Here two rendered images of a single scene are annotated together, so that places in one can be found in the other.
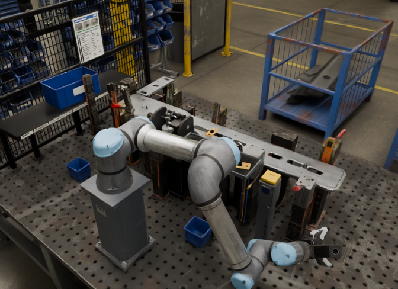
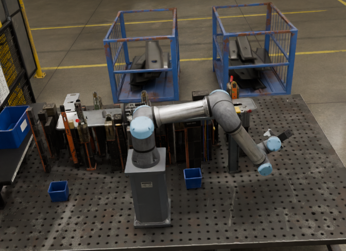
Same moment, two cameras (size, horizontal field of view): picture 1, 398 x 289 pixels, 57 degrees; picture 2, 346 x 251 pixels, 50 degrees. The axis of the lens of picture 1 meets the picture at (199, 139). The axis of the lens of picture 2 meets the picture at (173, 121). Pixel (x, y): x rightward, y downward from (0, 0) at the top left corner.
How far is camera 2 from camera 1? 1.19 m
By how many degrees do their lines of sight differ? 30
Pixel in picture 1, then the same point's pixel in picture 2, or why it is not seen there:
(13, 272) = not seen: outside the picture
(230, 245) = (255, 148)
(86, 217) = (102, 217)
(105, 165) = (148, 143)
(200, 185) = (231, 117)
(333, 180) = (250, 104)
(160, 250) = (177, 202)
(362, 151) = not seen: hidden behind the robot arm
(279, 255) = (274, 144)
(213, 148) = (220, 96)
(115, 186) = (154, 158)
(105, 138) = (141, 124)
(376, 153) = not seen: hidden behind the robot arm
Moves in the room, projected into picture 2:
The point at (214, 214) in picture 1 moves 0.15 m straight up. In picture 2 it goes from (242, 132) to (243, 106)
